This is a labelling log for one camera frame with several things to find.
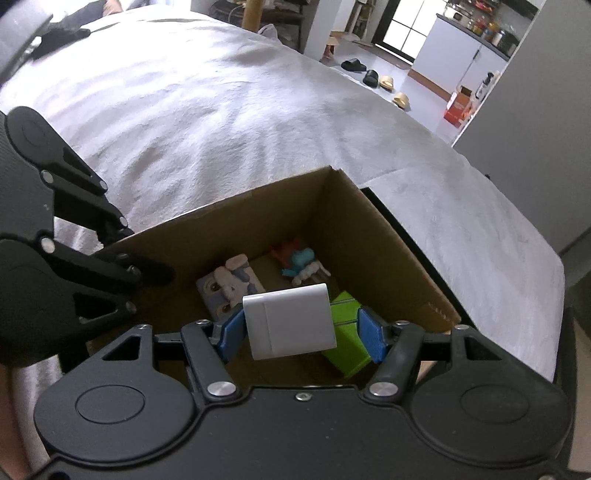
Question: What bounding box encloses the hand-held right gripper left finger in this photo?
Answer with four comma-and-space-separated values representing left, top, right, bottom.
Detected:
98, 307, 249, 408

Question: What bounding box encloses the green box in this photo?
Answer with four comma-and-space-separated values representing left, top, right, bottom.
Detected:
321, 291, 372, 379

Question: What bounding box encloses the brown cardboard box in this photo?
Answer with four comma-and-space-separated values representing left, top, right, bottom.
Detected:
87, 165, 462, 389

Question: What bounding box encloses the white kitchen cabinet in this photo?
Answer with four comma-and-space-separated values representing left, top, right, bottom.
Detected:
411, 14, 511, 100

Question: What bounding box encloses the dark spray bottle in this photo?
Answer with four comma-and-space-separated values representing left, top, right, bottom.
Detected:
475, 71, 494, 102

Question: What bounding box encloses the grey block figure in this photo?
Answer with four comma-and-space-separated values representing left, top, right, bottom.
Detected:
196, 255, 266, 321

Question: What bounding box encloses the dark cooking pot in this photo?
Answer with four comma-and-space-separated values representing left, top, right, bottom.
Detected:
496, 28, 520, 56

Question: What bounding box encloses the orange cardboard box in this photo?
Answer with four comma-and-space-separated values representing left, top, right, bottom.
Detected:
444, 87, 476, 124

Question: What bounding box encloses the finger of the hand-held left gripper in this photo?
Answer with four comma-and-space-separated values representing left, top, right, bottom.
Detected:
41, 237, 177, 327
41, 142, 131, 248

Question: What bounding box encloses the dark cloth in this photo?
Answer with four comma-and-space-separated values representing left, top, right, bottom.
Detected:
28, 15, 92, 59

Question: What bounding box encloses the small blue toy figure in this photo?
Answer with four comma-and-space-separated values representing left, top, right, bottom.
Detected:
271, 237, 332, 287

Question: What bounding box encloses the black framed glass door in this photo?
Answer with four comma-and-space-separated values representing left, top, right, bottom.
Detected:
372, 0, 444, 61

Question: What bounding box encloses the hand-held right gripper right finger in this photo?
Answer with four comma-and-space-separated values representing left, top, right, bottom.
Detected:
357, 307, 508, 403

